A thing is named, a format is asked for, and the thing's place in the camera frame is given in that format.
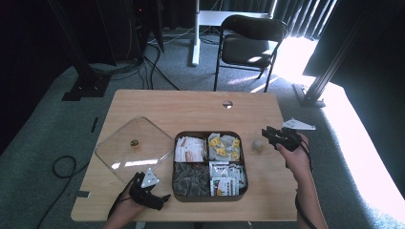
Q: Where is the white desk frame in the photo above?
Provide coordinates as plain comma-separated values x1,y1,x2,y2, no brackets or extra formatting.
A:
190,0,279,67

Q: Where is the white floor cable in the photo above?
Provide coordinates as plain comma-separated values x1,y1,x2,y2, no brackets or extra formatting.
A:
147,26,197,46

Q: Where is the pile of red-green printed packets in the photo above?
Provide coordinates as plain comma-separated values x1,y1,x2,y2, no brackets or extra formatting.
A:
209,161,246,197

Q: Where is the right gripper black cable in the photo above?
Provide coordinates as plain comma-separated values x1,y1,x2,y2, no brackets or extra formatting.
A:
293,133,319,229

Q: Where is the grey round tea bag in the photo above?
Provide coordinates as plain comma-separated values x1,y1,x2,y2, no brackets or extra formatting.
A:
251,139,266,154

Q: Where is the person's right hand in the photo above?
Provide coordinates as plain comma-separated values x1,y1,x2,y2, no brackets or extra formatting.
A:
275,132,312,180

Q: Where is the pile of dark tea packets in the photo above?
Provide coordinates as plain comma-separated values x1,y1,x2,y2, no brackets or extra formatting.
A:
174,162,211,197

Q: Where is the dark equipment rack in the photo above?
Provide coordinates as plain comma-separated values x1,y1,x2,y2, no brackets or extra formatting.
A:
95,0,165,63

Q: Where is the dark curtain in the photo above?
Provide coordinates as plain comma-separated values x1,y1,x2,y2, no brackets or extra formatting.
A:
273,0,405,198

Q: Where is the looped black floor cable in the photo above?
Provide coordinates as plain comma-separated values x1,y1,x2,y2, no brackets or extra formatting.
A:
35,155,91,229

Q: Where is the pile of white tea packets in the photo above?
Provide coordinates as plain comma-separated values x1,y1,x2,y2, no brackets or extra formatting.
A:
174,136,206,163

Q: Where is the black metal stand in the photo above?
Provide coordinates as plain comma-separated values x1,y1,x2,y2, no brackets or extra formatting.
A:
291,0,376,109
47,0,113,102

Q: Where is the person's left hand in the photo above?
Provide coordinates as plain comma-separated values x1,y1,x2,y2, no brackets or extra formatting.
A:
111,187,148,222

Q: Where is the clear glass cup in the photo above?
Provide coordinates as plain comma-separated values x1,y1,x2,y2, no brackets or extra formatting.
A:
249,129,275,155

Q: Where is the bundle of black floor cables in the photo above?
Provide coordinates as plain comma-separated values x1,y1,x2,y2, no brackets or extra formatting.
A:
89,37,181,92

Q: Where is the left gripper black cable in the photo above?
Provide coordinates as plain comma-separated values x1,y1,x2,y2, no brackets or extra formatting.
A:
107,172,142,219

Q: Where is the pile of yellow-tagged tea bags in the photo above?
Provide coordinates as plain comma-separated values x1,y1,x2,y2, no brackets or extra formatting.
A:
207,133,242,162

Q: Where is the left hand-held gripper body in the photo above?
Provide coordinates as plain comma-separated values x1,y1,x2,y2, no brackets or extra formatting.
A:
128,168,164,211

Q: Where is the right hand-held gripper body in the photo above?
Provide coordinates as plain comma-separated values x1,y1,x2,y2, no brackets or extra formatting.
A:
276,117,317,153

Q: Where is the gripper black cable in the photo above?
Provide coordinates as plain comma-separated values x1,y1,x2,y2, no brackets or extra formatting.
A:
293,133,319,229
107,172,142,219

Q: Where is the black folding chair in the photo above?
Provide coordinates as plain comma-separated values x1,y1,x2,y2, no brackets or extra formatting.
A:
213,13,289,94

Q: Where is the clear lid with gold knob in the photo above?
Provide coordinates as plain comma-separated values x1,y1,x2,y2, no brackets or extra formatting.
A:
94,115,176,186

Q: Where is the dark square compartment box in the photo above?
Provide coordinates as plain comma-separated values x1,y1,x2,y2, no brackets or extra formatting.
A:
171,130,249,203

